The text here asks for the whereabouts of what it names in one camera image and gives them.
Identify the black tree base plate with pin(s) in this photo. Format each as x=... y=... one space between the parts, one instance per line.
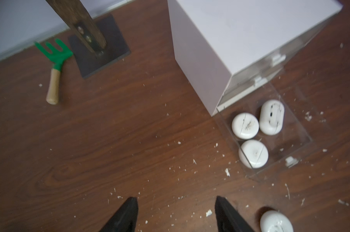
x=116 y=49

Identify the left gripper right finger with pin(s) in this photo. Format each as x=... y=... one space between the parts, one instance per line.
x=228 y=219

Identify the white round earphone case top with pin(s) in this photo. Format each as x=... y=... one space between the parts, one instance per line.
x=245 y=126

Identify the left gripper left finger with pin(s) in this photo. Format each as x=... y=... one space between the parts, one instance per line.
x=124 y=219

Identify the pink blossom artificial tree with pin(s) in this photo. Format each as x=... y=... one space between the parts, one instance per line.
x=77 y=18

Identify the white oval earphone case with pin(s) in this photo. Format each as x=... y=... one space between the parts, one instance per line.
x=272 y=117

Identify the white round earphone case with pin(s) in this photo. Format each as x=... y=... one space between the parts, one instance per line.
x=274 y=221
x=245 y=126
x=253 y=154

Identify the green toy rake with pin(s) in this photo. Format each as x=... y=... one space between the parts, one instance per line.
x=57 y=57

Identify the white round earphone case bottom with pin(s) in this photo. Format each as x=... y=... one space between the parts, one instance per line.
x=253 y=154

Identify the white three-drawer cabinet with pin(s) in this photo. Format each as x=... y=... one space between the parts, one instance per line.
x=220 y=45

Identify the clear bottom drawer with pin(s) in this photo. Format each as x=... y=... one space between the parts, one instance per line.
x=304 y=130

